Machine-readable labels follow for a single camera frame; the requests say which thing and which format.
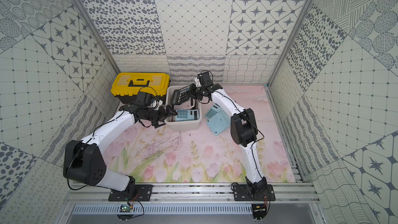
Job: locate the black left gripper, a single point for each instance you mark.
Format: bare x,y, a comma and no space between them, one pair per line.
162,113

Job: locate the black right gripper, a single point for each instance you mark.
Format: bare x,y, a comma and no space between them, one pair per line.
199,90

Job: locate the light blue calculator face down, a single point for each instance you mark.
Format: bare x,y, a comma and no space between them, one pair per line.
186,115

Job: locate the light blue calculator back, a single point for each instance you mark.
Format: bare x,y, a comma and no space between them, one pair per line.
218,123

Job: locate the pink calculator face down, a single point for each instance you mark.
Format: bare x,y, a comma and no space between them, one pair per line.
188,105

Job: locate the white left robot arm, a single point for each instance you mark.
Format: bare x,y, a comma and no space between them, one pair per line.
83,160

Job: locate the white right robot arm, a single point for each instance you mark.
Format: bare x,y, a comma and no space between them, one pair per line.
243,128

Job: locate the white plastic storage box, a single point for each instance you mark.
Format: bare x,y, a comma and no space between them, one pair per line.
182,125

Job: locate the teal calculator face up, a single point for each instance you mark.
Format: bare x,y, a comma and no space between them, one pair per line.
213,111

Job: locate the floral pink table mat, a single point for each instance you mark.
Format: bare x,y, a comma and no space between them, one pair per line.
162,155

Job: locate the yellow and black toolbox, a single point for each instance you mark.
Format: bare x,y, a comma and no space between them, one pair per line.
127,85

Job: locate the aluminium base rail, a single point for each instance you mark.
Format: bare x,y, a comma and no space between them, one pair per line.
222,198

